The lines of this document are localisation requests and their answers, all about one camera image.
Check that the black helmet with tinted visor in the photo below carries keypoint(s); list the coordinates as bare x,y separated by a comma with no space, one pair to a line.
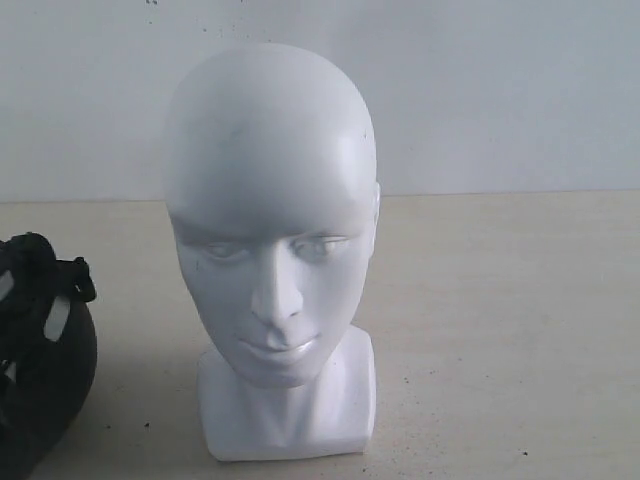
48,349

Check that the white mannequin head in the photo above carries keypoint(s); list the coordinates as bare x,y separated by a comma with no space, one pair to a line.
273,198

